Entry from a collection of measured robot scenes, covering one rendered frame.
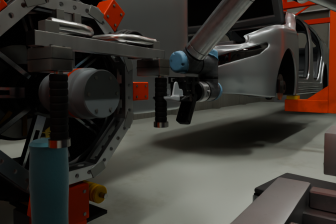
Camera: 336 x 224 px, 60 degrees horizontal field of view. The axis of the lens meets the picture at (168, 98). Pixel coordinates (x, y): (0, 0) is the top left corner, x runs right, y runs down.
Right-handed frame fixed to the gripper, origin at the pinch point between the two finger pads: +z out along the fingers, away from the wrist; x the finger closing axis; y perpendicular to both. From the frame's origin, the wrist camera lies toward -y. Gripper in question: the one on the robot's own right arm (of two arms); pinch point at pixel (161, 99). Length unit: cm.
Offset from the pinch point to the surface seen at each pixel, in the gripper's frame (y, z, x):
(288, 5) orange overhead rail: 249, -876, -173
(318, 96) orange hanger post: -9, -346, -9
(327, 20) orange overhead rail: 249, -1175, -105
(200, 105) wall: -61, -813, -443
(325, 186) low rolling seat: -49, -102, 31
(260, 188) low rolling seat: -49, -79, 4
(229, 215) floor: -83, -110, -27
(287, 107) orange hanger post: -26, -344, -46
